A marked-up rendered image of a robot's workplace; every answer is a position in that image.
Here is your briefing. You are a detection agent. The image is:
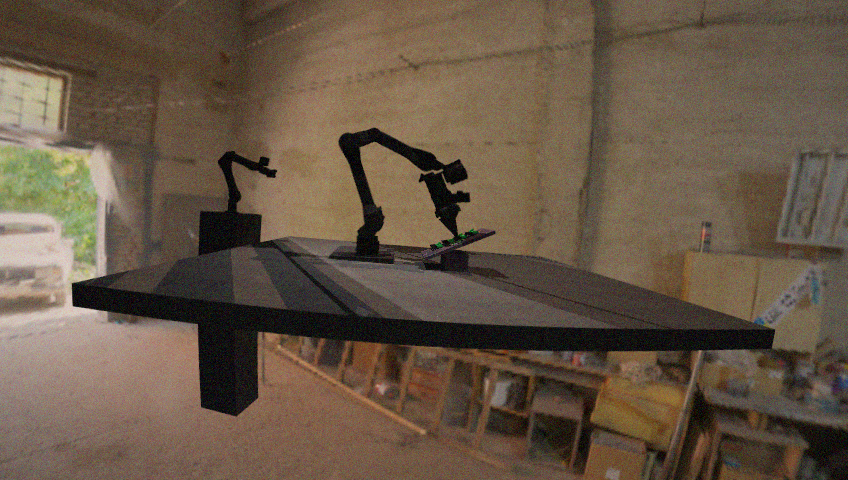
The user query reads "mauve switch panel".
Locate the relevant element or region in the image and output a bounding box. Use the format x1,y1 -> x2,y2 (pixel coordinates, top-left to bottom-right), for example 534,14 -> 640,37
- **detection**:
421,228 -> 496,272

